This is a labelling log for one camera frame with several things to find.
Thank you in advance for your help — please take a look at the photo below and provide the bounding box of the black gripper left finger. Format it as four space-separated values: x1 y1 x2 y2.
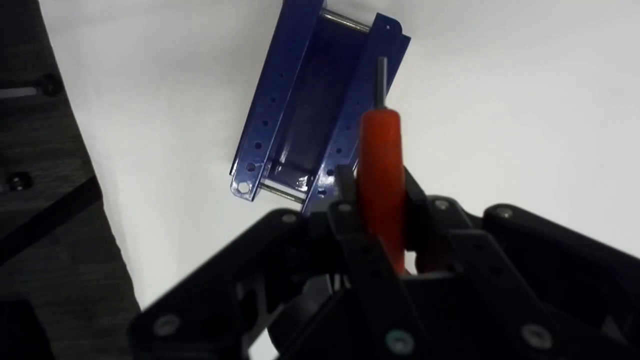
128 163 427 360

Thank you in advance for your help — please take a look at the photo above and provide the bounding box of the black round bolt head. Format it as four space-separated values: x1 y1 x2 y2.
6 170 36 193

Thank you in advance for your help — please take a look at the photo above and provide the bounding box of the black strap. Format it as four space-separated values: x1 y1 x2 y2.
0 173 104 266

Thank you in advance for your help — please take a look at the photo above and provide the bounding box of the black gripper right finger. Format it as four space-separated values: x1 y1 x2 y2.
399 165 640 360

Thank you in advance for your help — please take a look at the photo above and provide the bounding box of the orange handled screwdriver tool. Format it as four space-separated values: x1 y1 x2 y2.
354 54 411 276

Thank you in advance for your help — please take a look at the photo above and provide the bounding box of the blue perforated metal bracket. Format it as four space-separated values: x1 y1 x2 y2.
228 0 411 214

